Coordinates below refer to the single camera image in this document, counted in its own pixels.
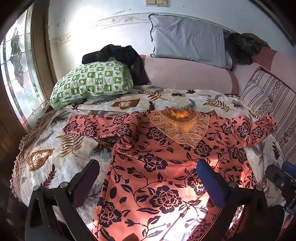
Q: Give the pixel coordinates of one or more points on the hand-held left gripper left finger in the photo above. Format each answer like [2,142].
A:
[84,183]

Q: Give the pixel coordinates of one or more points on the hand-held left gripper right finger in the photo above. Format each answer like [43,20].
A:
[212,183]

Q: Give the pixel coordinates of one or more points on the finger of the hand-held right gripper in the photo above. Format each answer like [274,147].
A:
[278,178]
[291,205]

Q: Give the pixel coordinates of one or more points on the orange floral garment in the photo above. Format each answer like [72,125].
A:
[161,162]

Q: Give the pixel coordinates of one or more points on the white leaf-print blanket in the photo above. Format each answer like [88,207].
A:
[69,162]

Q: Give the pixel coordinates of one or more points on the brown lace bedspread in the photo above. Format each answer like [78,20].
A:
[25,148]

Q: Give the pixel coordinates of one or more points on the striped floral cushion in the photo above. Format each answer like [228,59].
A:
[266,97]

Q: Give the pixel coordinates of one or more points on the green checked pillow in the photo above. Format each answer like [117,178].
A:
[92,81]

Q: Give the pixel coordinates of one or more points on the pink sofa cushion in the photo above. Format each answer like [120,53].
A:
[277,62]

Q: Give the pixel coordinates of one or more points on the stained glass window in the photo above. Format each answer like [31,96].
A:
[16,69]

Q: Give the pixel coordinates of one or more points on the black garment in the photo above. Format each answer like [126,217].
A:
[129,58]

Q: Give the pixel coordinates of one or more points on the dark furry cloth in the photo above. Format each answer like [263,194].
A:
[240,46]

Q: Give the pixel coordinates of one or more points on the grey pillow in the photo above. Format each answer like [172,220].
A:
[185,39]

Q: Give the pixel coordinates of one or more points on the wooden window frame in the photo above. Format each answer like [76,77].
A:
[41,46]

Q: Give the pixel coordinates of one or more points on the beige wall switch plate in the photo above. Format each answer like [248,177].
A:
[162,2]

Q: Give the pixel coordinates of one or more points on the tan wall plate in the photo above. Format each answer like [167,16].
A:
[150,2]

